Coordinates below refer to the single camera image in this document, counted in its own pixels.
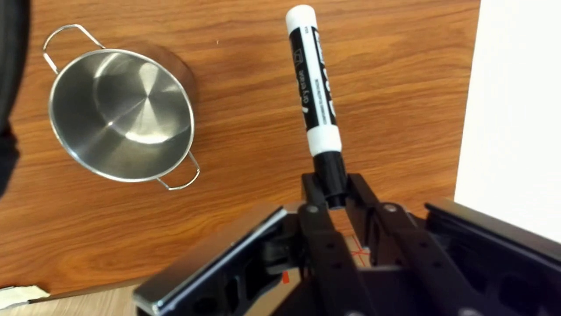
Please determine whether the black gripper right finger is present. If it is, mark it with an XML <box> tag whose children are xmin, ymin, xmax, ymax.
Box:
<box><xmin>347</xmin><ymin>174</ymin><xmax>489</xmax><ymax>316</ymax></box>

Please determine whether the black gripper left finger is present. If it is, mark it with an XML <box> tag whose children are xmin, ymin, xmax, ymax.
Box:
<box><xmin>298</xmin><ymin>174</ymin><xmax>377</xmax><ymax>316</ymax></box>

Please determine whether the black and white marker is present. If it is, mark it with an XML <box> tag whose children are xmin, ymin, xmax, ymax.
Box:
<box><xmin>286</xmin><ymin>4</ymin><xmax>347</xmax><ymax>208</ymax></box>

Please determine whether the silver steel pot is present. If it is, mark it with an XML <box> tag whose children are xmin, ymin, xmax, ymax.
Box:
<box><xmin>42</xmin><ymin>39</ymin><xmax>196</xmax><ymax>185</ymax></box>

